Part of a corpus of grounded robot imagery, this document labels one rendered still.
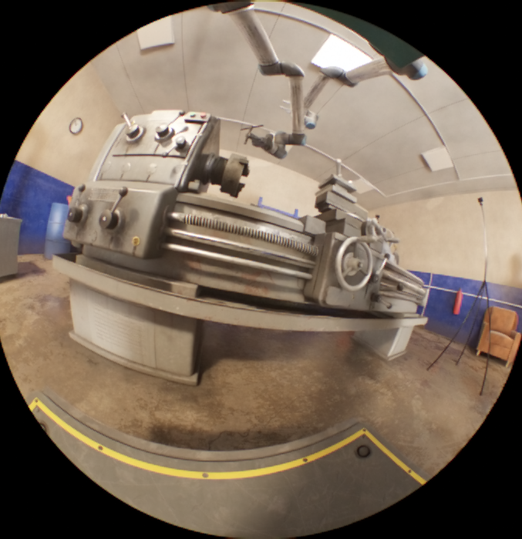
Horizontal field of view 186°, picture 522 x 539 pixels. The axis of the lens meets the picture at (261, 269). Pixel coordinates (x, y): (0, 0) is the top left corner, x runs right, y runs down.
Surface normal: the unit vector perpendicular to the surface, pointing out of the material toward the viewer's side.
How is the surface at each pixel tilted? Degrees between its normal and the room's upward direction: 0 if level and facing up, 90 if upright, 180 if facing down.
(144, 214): 90
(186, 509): 0
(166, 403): 0
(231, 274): 90
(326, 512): 0
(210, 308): 90
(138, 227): 90
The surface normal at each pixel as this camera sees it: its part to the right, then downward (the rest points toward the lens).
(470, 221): -0.95, -0.20
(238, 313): 0.24, 0.10
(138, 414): 0.22, -0.97
